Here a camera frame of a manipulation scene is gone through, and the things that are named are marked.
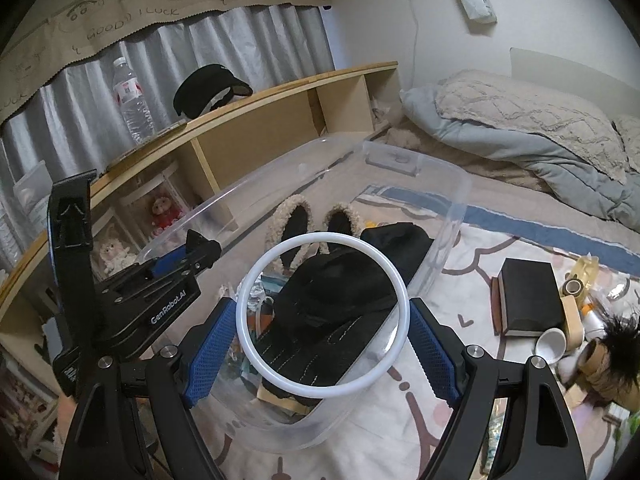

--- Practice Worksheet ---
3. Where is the white ring hoop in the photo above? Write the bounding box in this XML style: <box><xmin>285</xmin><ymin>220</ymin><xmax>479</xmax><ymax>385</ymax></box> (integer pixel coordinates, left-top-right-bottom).
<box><xmin>235</xmin><ymin>229</ymin><xmax>410</xmax><ymax>399</ymax></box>

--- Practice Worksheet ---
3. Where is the red dressed doll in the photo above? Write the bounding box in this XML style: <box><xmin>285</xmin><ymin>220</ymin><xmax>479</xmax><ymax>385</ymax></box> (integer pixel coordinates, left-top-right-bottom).
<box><xmin>151</xmin><ymin>196</ymin><xmax>182</xmax><ymax>236</ymax></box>

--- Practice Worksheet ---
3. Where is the white dressed doll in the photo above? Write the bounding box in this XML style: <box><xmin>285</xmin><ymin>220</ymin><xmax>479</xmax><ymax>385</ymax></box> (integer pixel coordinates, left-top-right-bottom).
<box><xmin>99</xmin><ymin>238</ymin><xmax>136</xmax><ymax>276</ymax></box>

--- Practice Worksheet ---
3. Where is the wooden shelf unit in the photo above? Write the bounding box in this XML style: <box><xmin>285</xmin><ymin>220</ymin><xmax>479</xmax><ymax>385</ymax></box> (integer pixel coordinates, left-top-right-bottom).
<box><xmin>0</xmin><ymin>60</ymin><xmax>402</xmax><ymax>461</ymax></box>

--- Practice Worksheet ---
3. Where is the white small cup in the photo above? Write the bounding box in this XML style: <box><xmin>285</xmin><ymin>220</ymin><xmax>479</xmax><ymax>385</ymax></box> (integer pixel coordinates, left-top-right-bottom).
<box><xmin>535</xmin><ymin>327</ymin><xmax>567</xmax><ymax>365</ymax></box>

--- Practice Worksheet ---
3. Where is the left fluffy beige slipper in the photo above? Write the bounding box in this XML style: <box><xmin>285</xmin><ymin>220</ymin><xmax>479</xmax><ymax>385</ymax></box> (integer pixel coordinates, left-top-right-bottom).
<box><xmin>265</xmin><ymin>194</ymin><xmax>314</xmax><ymax>275</ymax></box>

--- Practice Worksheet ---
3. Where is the fluffy beige slipper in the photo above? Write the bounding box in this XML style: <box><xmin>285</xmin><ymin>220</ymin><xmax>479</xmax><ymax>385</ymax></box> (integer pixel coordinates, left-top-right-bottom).
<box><xmin>265</xmin><ymin>194</ymin><xmax>314</xmax><ymax>275</ymax></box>
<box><xmin>322</xmin><ymin>203</ymin><xmax>364</xmax><ymax>237</ymax></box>

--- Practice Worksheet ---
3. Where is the beige tape roll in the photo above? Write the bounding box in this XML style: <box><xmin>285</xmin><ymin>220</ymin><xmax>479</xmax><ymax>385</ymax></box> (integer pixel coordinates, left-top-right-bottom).
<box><xmin>561</xmin><ymin>296</ymin><xmax>585</xmax><ymax>352</ymax></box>

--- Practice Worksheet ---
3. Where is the clear plastic storage bin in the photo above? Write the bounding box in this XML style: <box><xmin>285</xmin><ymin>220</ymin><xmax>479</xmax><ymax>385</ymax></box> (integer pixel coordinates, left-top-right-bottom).
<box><xmin>140</xmin><ymin>136</ymin><xmax>472</xmax><ymax>453</ymax></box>

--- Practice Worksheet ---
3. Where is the black knit garment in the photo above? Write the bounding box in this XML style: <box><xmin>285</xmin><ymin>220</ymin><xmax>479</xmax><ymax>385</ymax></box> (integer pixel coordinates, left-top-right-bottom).
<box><xmin>259</xmin><ymin>221</ymin><xmax>435</xmax><ymax>401</ymax></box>

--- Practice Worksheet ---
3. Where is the black hardcover book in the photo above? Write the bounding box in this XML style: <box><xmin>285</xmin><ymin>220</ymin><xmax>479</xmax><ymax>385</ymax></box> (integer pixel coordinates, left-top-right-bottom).
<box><xmin>497</xmin><ymin>258</ymin><xmax>565</xmax><ymax>337</ymax></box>

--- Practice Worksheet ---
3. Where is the right fluffy beige slipper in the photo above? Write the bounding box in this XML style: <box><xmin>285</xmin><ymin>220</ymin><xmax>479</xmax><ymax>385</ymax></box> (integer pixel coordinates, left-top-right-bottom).
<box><xmin>322</xmin><ymin>203</ymin><xmax>364</xmax><ymax>237</ymax></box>

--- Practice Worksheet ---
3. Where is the black visor cap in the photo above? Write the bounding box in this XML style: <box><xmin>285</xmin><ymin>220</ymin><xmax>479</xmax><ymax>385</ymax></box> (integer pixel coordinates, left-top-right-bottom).
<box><xmin>172</xmin><ymin>64</ymin><xmax>254</xmax><ymax>119</ymax></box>

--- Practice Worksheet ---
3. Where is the yellow liquid bottle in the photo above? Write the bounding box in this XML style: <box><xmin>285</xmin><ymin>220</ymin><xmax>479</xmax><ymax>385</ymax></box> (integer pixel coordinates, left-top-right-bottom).
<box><xmin>562</xmin><ymin>255</ymin><xmax>599</xmax><ymax>307</ymax></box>

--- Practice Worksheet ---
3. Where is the clear water bottle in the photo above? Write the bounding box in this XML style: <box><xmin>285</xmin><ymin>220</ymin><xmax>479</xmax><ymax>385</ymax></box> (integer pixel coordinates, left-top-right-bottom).
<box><xmin>112</xmin><ymin>56</ymin><xmax>155</xmax><ymax>144</ymax></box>

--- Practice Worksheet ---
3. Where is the grey curtain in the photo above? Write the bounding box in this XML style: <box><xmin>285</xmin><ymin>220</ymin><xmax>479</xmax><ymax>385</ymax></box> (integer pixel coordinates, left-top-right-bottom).
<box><xmin>1</xmin><ymin>4</ymin><xmax>334</xmax><ymax>252</ymax></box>

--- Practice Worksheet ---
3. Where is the brown paper valance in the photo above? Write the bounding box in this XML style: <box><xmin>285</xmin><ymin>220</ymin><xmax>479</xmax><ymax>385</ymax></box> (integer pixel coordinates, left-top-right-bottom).
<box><xmin>1</xmin><ymin>0</ymin><xmax>331</xmax><ymax>120</ymax></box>

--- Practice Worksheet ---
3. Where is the grey beige quilted duvet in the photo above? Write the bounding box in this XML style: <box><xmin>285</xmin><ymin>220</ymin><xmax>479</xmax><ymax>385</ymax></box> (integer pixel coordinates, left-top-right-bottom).
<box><xmin>399</xmin><ymin>70</ymin><xmax>639</xmax><ymax>231</ymax></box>

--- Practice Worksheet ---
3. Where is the beige pillow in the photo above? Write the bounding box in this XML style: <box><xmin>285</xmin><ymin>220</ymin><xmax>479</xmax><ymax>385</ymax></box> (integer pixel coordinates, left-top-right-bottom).
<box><xmin>614</xmin><ymin>114</ymin><xmax>640</xmax><ymax>172</ymax></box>

